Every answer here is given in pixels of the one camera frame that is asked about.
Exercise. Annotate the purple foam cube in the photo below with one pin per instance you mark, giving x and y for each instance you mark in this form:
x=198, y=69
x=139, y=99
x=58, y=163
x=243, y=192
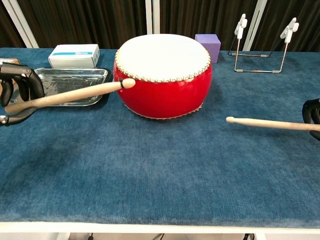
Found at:
x=208, y=46

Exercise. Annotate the plain wooden drumstick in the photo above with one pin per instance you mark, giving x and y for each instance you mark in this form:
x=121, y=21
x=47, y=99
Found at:
x=262, y=122

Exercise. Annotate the wooden drumstick with black band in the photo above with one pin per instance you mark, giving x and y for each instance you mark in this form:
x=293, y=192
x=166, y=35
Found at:
x=75, y=96

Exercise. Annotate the black pleated curtain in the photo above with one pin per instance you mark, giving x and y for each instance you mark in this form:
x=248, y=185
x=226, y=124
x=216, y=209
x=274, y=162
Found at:
x=75, y=20

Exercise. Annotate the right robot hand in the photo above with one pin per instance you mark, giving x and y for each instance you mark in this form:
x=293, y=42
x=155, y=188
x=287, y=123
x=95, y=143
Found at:
x=307, y=112

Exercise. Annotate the aluminium partition post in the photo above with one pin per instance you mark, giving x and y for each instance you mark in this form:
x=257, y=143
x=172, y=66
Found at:
x=253, y=25
x=152, y=17
x=22, y=25

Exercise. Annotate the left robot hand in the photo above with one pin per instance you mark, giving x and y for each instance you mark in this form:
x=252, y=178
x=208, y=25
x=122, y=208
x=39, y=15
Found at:
x=35, y=85

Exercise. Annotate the blue table cloth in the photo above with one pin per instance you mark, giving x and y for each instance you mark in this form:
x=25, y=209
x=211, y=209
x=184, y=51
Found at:
x=160, y=162

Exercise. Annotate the shiny metal tray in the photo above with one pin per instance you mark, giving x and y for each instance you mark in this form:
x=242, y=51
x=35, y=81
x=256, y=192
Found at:
x=75, y=77

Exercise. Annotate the white box with blue stripe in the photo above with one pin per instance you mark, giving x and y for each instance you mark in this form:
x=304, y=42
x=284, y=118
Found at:
x=72, y=58

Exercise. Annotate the small brown cardboard box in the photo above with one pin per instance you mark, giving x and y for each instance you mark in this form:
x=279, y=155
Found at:
x=10, y=61

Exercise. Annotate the red drum with white skin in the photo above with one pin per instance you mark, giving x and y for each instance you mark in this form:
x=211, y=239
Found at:
x=162, y=95

